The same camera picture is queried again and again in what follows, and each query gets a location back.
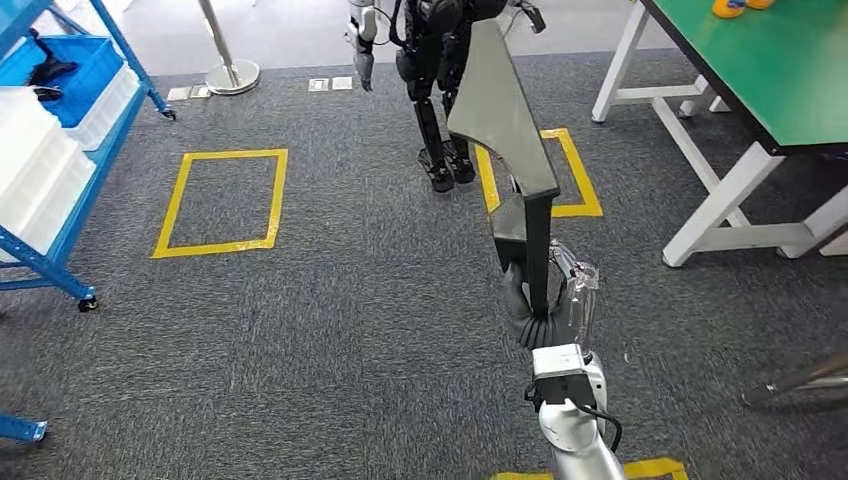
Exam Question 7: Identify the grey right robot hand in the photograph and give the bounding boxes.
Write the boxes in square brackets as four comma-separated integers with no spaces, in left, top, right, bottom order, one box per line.
[500,238,602,350]

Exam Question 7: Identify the white plastic crate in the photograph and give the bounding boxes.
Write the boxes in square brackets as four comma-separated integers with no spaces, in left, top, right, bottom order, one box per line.
[0,129,82,230]
[0,153,99,264]
[62,62,142,153]
[0,84,64,200]

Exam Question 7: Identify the blue plastic bin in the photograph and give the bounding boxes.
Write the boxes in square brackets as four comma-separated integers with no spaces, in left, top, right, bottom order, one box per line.
[0,34,127,131]

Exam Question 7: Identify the chrome stanchion post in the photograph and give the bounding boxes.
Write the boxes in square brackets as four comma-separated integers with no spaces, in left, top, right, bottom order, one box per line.
[196,0,262,97]

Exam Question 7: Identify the black humanoid robot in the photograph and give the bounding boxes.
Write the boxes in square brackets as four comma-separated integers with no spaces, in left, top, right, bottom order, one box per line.
[343,0,549,195]

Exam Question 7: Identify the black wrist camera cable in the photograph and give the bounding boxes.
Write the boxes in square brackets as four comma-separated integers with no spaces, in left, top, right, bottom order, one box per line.
[570,400,625,456]

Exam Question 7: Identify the yellow floor tape rectangle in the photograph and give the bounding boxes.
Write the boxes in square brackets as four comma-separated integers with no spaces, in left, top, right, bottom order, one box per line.
[488,457,690,480]

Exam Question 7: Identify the black parts in bin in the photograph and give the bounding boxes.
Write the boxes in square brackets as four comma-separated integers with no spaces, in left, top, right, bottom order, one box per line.
[25,27,82,102]

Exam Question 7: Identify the black plastic trim part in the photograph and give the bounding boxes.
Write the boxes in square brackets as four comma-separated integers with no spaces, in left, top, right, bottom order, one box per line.
[446,17,562,321]

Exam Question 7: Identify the green top white leg table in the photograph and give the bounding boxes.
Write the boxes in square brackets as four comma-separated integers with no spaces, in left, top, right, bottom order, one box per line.
[590,0,848,270]

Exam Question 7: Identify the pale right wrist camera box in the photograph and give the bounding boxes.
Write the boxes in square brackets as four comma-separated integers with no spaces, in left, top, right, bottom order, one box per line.
[527,343,609,417]

